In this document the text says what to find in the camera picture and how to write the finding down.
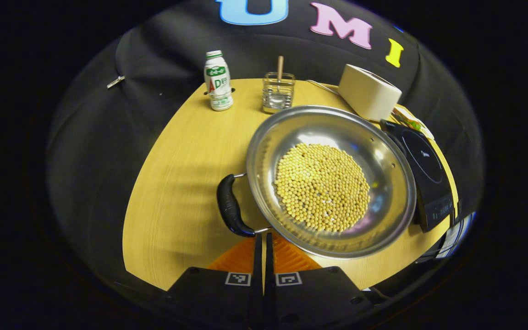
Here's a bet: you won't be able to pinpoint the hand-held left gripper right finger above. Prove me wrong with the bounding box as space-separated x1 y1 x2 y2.
265 231 377 329

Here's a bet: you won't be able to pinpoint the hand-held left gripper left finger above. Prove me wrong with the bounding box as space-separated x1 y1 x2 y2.
161 231 264 329

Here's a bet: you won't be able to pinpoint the pile of yellow soybeans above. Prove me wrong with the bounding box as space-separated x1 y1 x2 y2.
273 143 371 233

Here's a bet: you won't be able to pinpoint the black induction cooktop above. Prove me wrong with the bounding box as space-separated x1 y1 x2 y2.
380 119 456 233

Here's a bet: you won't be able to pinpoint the stainless steel pot black handles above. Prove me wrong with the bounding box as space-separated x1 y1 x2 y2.
216 105 417 260

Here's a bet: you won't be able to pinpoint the cream white toaster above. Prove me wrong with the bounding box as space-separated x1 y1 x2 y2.
338 64 402 122

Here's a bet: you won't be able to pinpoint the white green-label drink bottle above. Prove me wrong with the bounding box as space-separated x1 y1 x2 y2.
204 50 234 111

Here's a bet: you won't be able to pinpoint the metal wire basket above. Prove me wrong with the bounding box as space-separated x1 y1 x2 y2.
262 72 296 114

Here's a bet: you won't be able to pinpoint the white toaster cable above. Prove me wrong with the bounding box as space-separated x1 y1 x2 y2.
305 79 341 96

